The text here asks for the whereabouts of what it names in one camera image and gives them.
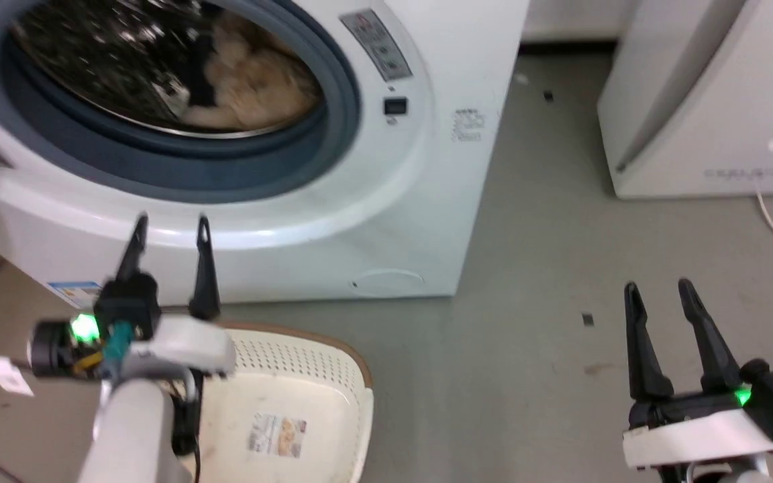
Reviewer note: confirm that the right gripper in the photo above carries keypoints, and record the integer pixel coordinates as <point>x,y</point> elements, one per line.
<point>708,429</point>

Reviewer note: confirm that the cream perforated laundry basket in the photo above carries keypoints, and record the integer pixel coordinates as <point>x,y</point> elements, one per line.
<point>292,402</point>

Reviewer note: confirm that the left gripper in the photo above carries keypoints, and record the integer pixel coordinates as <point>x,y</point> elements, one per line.
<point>131,335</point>

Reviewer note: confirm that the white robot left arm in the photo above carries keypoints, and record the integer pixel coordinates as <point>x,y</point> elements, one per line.
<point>135,436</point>

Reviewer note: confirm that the beige plush toy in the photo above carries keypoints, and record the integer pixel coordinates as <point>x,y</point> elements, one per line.
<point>252,80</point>

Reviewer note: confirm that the white cabinet appliance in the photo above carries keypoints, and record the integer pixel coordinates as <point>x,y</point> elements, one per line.
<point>715,100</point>

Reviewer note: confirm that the white paper tag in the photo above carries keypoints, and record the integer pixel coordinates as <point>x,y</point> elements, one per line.
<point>4,373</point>

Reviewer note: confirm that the white front-load washing machine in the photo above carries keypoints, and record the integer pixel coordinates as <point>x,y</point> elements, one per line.
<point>393,201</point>

